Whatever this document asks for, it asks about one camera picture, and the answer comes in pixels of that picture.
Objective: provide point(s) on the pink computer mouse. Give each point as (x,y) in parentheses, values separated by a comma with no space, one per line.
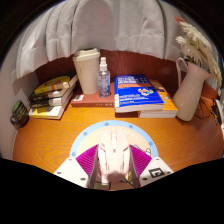
(113,153)

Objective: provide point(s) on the thick dark book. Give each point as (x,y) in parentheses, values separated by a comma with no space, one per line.
(50,101)

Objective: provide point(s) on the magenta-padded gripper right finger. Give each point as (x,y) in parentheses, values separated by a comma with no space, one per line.
(141,160)

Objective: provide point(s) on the white tilted laptop stand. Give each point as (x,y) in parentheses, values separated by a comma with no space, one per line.
(221,111)

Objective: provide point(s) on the white and yellow book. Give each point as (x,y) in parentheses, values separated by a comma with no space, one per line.
(46,112)

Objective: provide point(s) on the round cartoon print mouse pad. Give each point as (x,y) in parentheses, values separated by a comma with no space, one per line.
(83,138)

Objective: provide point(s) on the thin dark book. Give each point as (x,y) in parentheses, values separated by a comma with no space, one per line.
(50,94)

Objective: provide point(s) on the yellow and black book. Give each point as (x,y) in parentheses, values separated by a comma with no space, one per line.
(53,85)

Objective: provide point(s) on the white curtain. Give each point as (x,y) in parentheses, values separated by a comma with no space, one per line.
(100,26)

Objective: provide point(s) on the white flower bouquet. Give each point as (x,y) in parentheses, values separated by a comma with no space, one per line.
(200,43)

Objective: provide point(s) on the reddish brown book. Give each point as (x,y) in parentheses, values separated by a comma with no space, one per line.
(90,100)

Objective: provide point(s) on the clear spray bottle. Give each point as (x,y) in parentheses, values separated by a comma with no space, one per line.
(103,81)

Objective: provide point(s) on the blue cover book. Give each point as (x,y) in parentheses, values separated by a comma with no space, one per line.
(136,91)

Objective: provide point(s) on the dark green mug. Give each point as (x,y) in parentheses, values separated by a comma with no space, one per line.
(19,113)

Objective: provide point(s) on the cream lidded tumbler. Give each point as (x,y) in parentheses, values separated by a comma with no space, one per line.
(87,71)

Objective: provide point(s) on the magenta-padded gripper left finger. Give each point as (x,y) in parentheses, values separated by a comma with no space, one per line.
(87,160)

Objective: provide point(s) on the white ceramic pitcher vase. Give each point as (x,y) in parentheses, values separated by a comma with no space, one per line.
(190,93)

